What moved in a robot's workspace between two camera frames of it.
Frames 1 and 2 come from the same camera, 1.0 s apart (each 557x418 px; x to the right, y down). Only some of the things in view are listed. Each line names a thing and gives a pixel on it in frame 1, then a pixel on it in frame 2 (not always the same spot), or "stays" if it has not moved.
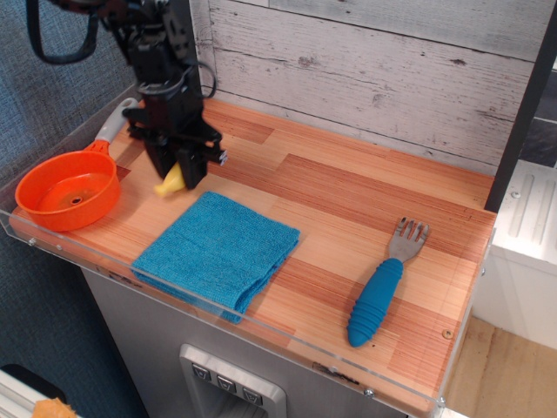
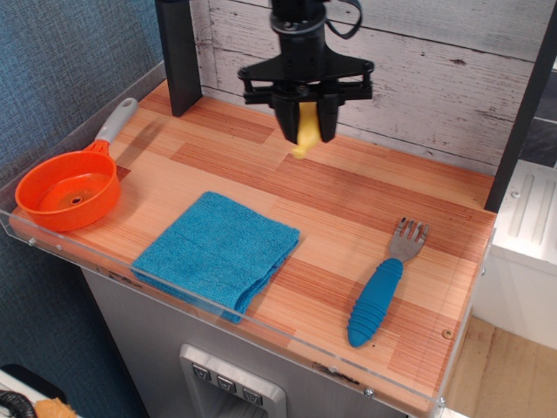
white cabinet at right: [518, 289] stays
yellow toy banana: [173, 181] -> [309, 128]
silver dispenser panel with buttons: [218, 388] stays
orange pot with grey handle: [75, 190] stays
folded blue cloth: [216, 252] stays
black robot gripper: [171, 123] -> [306, 82]
